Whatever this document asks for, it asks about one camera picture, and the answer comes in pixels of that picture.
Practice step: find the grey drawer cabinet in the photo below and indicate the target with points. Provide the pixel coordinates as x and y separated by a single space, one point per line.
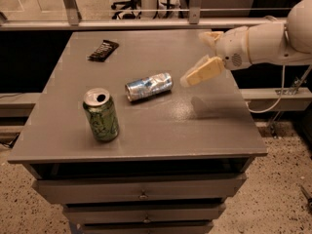
203 130

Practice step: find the silver blue redbull can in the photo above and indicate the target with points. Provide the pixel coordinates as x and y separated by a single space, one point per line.
149 86

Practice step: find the black office chair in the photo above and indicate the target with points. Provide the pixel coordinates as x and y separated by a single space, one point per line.
124 10

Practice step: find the green soda can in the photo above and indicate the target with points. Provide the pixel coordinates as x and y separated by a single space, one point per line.
100 110

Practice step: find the middle grey drawer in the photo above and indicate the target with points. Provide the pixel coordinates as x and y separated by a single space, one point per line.
144 213

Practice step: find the bottom grey drawer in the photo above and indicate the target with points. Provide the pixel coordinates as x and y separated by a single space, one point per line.
187 227

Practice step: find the grey drawer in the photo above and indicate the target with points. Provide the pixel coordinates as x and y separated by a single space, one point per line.
187 227
139 189
144 213

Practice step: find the dark chocolate bar wrapper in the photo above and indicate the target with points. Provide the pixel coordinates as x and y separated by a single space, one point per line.
105 49

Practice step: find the grey metal railing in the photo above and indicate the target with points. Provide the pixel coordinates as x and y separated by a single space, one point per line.
82 15

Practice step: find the top grey drawer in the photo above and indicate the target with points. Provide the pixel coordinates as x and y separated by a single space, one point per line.
139 189

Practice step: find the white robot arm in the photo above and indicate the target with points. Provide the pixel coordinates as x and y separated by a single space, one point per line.
280 43

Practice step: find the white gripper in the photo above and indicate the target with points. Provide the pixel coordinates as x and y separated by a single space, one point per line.
232 48

